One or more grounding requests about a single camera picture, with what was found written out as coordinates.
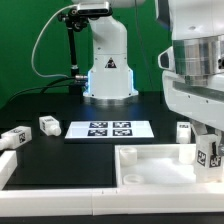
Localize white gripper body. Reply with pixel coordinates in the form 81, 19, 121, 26
162, 71, 224, 131

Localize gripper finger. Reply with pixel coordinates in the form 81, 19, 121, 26
191, 120, 207, 136
215, 129, 224, 157

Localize white square tabletop part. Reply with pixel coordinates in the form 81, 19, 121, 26
115, 144, 224, 186

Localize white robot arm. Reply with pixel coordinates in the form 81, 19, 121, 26
71, 0, 224, 156

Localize white front fence wall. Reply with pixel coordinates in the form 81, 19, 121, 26
0, 184, 224, 217

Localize white fence wall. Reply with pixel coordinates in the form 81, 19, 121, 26
0, 184, 224, 217
0, 151, 17, 191

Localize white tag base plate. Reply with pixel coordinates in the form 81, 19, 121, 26
65, 121, 154, 140

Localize black cables on table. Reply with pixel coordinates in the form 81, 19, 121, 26
7, 77, 88, 104

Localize grey camera on mount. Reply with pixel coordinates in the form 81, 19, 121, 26
77, 1, 112, 16

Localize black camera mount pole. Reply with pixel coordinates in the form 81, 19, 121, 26
57, 9, 87, 95

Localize grey cable loop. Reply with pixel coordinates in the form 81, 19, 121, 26
31, 4, 78, 80

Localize white left fence wall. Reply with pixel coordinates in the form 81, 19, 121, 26
0, 151, 17, 191

